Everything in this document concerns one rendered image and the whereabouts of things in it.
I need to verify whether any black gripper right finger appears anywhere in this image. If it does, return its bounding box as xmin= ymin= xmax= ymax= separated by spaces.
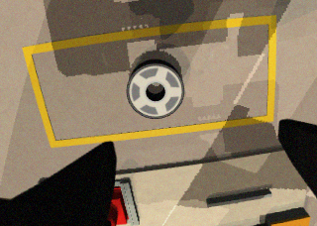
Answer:
xmin=277 ymin=118 xmax=317 ymax=198

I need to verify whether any black toy wheel with grey hub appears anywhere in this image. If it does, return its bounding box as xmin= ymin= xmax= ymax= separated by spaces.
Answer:
xmin=127 ymin=58 xmax=184 ymax=119

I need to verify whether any yellow rectangular outline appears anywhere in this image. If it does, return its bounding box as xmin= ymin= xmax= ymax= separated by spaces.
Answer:
xmin=22 ymin=15 xmax=276 ymax=148

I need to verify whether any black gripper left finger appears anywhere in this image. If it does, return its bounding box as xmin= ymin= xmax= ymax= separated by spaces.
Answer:
xmin=0 ymin=142 xmax=117 ymax=226

